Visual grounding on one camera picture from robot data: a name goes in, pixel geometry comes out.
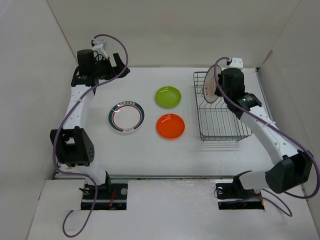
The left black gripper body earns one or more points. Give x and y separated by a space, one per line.
103 69

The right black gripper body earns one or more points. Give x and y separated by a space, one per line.
220 90

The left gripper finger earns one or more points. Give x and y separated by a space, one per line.
121 72
119 65

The orange sunburst white plate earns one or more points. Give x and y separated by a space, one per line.
210 85

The green rimmed white plate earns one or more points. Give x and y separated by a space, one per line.
126 117

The lime green plate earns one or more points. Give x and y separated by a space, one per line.
168 97

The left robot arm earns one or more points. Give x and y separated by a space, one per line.
73 151

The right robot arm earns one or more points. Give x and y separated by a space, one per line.
292 163

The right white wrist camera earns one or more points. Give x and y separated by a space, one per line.
235 62

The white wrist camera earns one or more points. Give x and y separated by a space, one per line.
235 62
101 47

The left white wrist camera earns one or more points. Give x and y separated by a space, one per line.
101 47

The black wire dish rack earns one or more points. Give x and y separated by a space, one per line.
215 121

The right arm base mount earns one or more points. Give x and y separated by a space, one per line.
230 197

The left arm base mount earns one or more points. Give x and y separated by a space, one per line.
112 199

